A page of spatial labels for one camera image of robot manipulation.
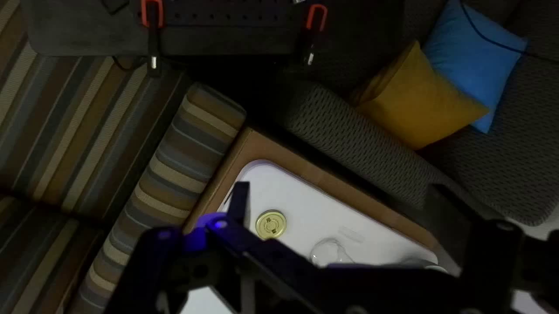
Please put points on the yellow cushion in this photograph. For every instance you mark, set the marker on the yellow cushion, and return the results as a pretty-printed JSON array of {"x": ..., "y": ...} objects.
[{"x": 414, "y": 104}]

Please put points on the grey patterned armchair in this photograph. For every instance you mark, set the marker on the grey patterned armchair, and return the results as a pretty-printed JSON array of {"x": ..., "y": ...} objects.
[{"x": 509, "y": 172}]

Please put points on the dark perforated board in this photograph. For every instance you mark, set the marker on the dark perforated board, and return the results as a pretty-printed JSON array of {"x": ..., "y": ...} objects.
[{"x": 205, "y": 27}]

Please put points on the orange black clamp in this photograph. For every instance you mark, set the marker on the orange black clamp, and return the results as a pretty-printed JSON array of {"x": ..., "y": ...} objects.
[
  {"x": 313, "y": 27},
  {"x": 152, "y": 20}
]

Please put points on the striped sofa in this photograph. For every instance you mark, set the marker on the striped sofa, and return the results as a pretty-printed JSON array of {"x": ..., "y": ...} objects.
[{"x": 93, "y": 153}]

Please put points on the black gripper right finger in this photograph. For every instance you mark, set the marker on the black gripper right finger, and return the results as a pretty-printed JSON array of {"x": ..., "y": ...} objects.
[{"x": 463, "y": 235}]

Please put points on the orange black clamp right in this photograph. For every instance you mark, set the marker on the orange black clamp right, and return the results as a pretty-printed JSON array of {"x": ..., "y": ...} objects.
[{"x": 313, "y": 27}]

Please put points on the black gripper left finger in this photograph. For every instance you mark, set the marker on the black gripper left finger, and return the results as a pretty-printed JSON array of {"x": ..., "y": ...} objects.
[{"x": 238, "y": 203}]

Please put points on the clear glass jar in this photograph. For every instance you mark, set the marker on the clear glass jar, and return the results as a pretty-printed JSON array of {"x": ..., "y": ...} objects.
[{"x": 327, "y": 252}]

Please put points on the orange black clamp left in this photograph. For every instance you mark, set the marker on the orange black clamp left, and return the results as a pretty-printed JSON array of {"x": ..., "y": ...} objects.
[{"x": 152, "y": 20}]

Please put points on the blue cushion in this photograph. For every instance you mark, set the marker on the blue cushion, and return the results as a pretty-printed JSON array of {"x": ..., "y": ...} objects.
[{"x": 475, "y": 55}]

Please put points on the gold jar lid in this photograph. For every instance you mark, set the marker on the gold jar lid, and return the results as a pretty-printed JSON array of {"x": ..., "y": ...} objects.
[{"x": 271, "y": 224}]

